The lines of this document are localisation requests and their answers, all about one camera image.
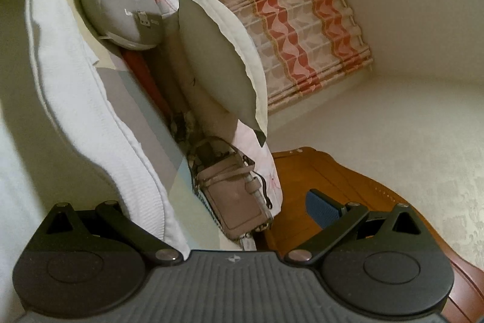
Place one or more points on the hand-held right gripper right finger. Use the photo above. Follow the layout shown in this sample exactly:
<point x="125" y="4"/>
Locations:
<point x="321" y="208"/>

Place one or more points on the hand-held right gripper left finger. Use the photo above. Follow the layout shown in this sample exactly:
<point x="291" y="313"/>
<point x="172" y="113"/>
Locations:
<point x="124" y="224"/>

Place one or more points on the white printed long-sleeve shirt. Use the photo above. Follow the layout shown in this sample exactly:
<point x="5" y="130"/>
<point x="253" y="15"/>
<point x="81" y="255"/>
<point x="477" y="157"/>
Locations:
<point x="75" y="88"/>

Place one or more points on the wooden headboard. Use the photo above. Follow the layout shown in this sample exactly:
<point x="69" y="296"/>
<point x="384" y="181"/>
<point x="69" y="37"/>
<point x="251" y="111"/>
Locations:
<point x="302" y="171"/>

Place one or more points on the pink handbag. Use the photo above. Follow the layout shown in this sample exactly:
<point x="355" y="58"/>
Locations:
<point x="234" y="202"/>

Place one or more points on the red cloth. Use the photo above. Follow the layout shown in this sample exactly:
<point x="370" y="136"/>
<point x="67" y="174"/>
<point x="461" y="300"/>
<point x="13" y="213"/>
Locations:
<point x="140" y="77"/>

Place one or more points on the white pillow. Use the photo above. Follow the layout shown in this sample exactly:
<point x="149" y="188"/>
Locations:
<point x="215" y="62"/>

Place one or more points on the orange patterned curtain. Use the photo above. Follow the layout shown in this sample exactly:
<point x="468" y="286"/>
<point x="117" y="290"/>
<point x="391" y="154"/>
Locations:
<point x="283" y="24"/>

